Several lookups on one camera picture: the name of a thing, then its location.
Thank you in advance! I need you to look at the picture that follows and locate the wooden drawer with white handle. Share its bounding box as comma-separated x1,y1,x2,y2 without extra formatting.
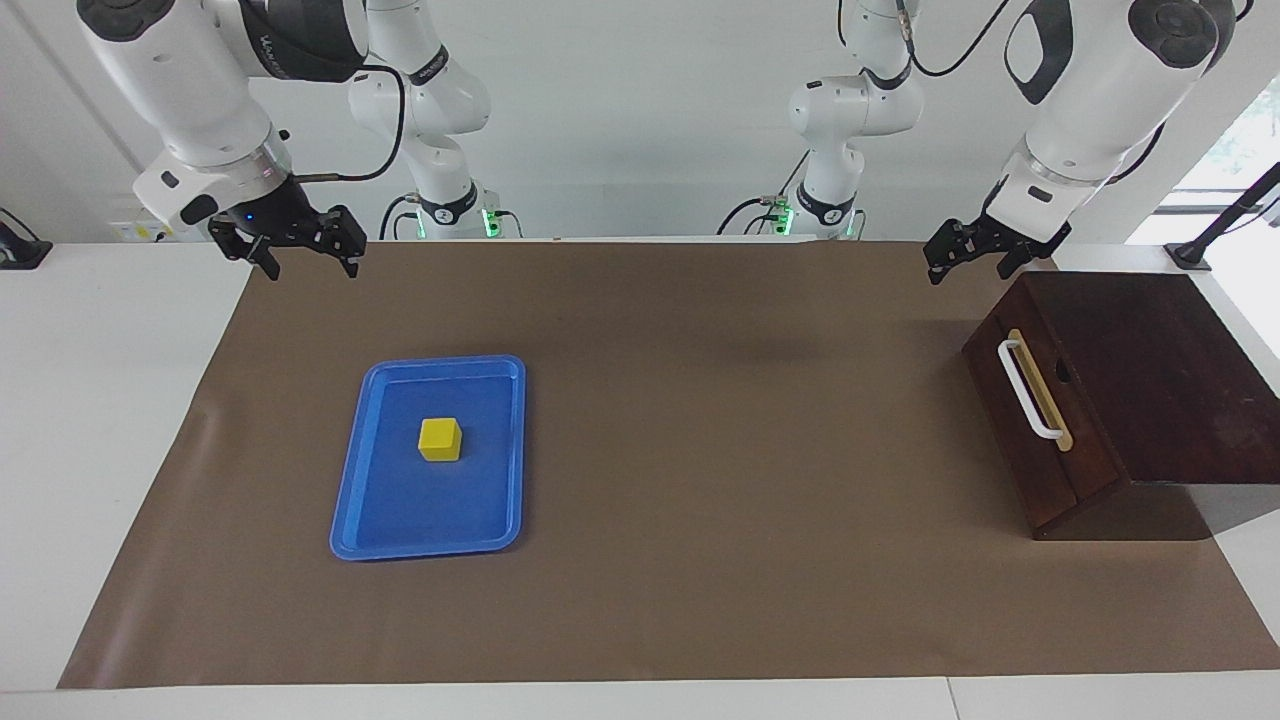
975,280,1129,511

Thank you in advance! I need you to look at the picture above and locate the yellow cube block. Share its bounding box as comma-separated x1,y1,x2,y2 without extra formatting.
418,417,463,463

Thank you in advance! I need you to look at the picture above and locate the dark wooden drawer cabinet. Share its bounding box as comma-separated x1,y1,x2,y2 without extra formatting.
962,270,1280,542

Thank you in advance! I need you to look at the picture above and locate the black clamp stand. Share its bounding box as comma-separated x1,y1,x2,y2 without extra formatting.
1165,160,1280,273

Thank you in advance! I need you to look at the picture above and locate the blue plastic tray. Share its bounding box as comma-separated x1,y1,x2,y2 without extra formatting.
329,355,528,562

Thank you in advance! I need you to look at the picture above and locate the bright window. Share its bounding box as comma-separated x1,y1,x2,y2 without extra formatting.
1170,75,1280,216

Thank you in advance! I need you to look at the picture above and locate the brown paper table mat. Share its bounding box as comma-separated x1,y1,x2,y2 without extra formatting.
57,240,1280,691

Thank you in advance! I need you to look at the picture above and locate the black right arm base cable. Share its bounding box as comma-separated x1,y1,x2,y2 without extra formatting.
378,193,421,241

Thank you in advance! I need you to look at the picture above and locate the black arm base cable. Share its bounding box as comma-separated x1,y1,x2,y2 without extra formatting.
378,193,421,241
716,150,811,237

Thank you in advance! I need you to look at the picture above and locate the black left arm base cable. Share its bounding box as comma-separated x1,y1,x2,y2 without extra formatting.
716,150,811,237

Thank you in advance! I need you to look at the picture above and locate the black table mount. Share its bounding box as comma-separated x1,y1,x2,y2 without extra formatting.
0,207,53,271

